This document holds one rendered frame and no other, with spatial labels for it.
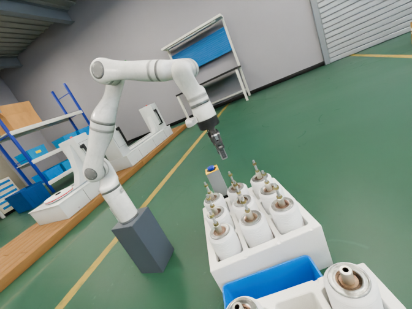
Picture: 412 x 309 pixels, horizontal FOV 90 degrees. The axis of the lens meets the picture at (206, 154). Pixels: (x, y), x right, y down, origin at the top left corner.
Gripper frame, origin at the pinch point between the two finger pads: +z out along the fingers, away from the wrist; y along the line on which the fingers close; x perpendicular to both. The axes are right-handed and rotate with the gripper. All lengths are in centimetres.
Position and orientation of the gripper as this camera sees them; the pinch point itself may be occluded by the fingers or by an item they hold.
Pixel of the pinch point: (221, 152)
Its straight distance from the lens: 77.0
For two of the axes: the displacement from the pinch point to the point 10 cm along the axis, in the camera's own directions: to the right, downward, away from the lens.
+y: -1.2, -2.7, 9.5
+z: 4.1, 8.6, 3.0
